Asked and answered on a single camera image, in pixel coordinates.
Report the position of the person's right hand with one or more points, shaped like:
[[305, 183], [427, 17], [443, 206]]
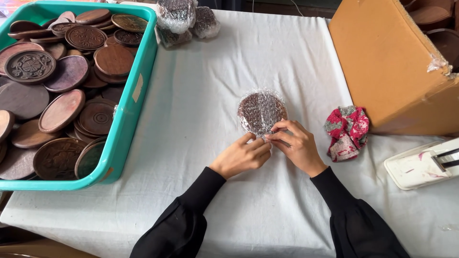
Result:
[[300, 148]]

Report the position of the person's left hand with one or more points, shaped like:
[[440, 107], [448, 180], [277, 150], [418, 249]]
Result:
[[239, 157]]

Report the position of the bubble-wrapped wooden coaster bundle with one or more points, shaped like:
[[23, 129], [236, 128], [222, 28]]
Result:
[[261, 111]]

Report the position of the red floral cloth rag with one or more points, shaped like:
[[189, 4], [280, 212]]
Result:
[[346, 130]]

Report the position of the white table cloth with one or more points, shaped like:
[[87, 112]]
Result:
[[215, 89]]

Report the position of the white tape dispenser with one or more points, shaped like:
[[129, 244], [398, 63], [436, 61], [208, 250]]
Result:
[[419, 166]]

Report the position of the cardboard carton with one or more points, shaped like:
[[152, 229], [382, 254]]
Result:
[[387, 64]]

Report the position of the teal plastic tub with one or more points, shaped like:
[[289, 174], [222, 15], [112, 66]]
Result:
[[123, 118]]

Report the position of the flat bubble-wrapped coaster bundle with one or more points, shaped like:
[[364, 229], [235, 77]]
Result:
[[173, 37]]

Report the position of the small bubble-wrapped coaster bundle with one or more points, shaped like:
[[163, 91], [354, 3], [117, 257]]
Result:
[[205, 21]]

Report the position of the tall bubble-wrapped coaster bundle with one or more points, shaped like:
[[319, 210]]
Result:
[[175, 14]]

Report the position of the stack of wooden trays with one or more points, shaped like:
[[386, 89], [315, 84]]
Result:
[[435, 25]]

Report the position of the pile of round wooden coasters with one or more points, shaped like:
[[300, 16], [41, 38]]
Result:
[[57, 93]]

